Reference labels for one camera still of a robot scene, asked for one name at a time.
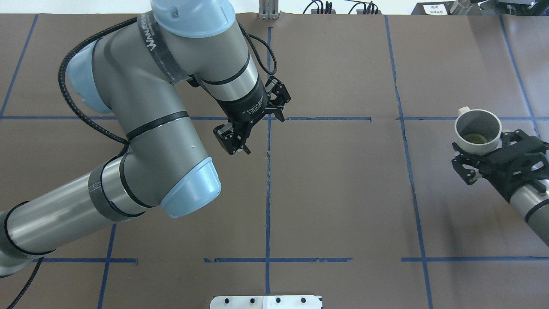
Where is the green lemon slice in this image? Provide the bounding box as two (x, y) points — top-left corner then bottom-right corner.
(463, 133), (489, 145)

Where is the white mounting plate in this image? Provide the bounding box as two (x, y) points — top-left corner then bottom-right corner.
(209, 295), (323, 309)

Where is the aluminium frame post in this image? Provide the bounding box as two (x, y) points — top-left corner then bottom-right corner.
(258, 0), (280, 20)

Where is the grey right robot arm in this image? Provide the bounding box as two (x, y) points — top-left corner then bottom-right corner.
(452, 130), (549, 245)

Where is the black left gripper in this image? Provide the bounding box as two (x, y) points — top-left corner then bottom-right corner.
(213, 76), (291, 156)

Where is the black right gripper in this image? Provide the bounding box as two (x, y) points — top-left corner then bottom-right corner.
(451, 129), (548, 202)

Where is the small metal cylinder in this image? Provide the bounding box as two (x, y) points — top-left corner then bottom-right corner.
(449, 0), (473, 16)

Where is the white ribbed plastic cup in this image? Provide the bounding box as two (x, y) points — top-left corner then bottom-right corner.
(454, 107), (502, 155)

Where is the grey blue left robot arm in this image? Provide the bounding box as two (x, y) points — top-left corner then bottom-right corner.
(1, 0), (291, 277)

